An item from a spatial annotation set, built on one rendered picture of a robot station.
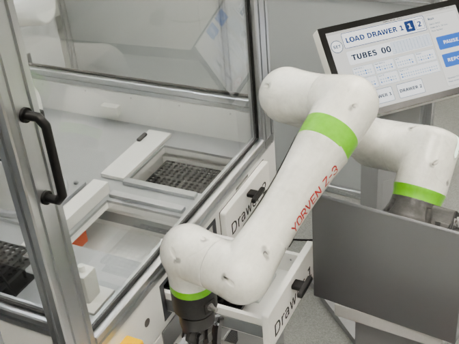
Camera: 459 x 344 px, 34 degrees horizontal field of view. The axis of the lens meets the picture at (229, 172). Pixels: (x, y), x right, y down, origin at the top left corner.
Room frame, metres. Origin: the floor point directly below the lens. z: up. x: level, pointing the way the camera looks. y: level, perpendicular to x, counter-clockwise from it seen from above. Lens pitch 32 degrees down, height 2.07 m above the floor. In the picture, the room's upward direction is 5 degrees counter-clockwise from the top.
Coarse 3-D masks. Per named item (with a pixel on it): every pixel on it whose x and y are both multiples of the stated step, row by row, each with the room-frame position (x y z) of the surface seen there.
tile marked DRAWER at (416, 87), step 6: (420, 78) 2.13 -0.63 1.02; (402, 84) 2.10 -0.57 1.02; (408, 84) 2.11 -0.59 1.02; (414, 84) 2.11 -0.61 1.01; (420, 84) 2.11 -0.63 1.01; (402, 90) 2.09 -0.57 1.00; (408, 90) 2.09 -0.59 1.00; (414, 90) 2.10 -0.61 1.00; (420, 90) 2.10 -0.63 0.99; (402, 96) 2.08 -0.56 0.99; (408, 96) 2.08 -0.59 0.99
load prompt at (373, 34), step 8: (416, 16) 2.27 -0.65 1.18; (384, 24) 2.23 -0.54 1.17; (392, 24) 2.23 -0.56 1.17; (400, 24) 2.24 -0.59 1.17; (408, 24) 2.24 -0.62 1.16; (416, 24) 2.25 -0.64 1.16; (424, 24) 2.25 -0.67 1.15; (352, 32) 2.19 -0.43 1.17; (360, 32) 2.20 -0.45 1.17; (368, 32) 2.20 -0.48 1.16; (376, 32) 2.21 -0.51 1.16; (384, 32) 2.21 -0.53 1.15; (392, 32) 2.22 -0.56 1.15; (400, 32) 2.22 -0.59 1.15; (408, 32) 2.23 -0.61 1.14; (416, 32) 2.23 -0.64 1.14; (344, 40) 2.17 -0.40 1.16; (352, 40) 2.17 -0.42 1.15; (360, 40) 2.18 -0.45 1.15; (368, 40) 2.18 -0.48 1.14; (376, 40) 2.19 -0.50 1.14
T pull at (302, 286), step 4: (308, 276) 1.35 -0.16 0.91; (296, 280) 1.34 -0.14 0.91; (300, 280) 1.34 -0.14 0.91; (308, 280) 1.34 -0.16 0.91; (292, 284) 1.33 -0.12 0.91; (296, 284) 1.33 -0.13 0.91; (300, 284) 1.33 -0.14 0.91; (304, 284) 1.32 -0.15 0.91; (308, 284) 1.33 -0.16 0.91; (292, 288) 1.32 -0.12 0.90; (296, 288) 1.32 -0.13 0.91; (300, 288) 1.31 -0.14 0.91; (304, 288) 1.31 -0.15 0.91; (300, 292) 1.30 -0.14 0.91; (304, 292) 1.30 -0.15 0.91; (300, 296) 1.29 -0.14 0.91
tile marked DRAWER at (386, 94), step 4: (380, 88) 2.08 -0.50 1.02; (384, 88) 2.08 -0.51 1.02; (388, 88) 2.09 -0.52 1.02; (380, 92) 2.07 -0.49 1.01; (384, 92) 2.08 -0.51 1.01; (388, 92) 2.08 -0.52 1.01; (392, 92) 2.08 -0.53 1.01; (380, 96) 2.06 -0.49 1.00; (384, 96) 2.07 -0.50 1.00; (388, 96) 2.07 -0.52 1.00; (392, 96) 2.07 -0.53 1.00; (380, 100) 2.06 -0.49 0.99; (384, 100) 2.06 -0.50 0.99; (388, 100) 2.06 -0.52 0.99; (392, 100) 2.06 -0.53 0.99
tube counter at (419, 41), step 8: (400, 40) 2.20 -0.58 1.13; (408, 40) 2.21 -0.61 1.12; (416, 40) 2.21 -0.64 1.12; (424, 40) 2.22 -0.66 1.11; (384, 48) 2.17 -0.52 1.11; (392, 48) 2.18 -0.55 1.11; (400, 48) 2.18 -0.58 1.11; (408, 48) 2.19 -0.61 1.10; (416, 48) 2.19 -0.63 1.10; (384, 56) 2.16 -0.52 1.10
